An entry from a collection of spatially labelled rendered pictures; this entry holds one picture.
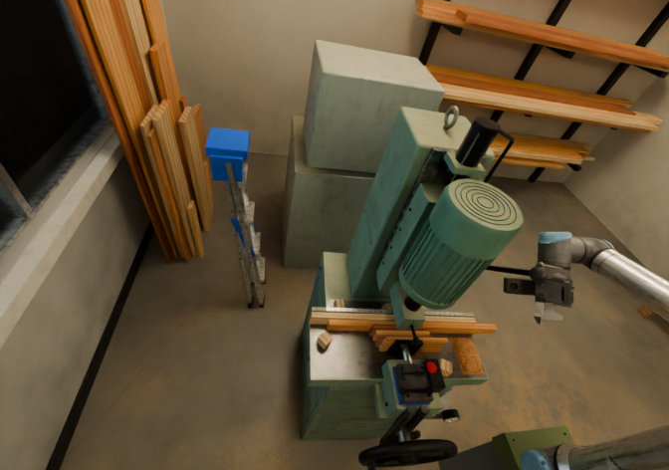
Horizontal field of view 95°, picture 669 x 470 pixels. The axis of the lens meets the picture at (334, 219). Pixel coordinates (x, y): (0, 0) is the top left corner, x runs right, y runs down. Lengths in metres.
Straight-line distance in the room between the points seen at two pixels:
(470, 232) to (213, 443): 1.59
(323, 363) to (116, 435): 1.21
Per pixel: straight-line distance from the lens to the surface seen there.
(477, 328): 1.28
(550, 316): 0.99
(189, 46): 3.02
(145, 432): 1.97
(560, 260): 1.21
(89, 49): 1.63
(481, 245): 0.70
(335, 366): 1.05
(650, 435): 1.11
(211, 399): 1.95
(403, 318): 1.00
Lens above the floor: 1.87
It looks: 43 degrees down
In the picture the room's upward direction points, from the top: 15 degrees clockwise
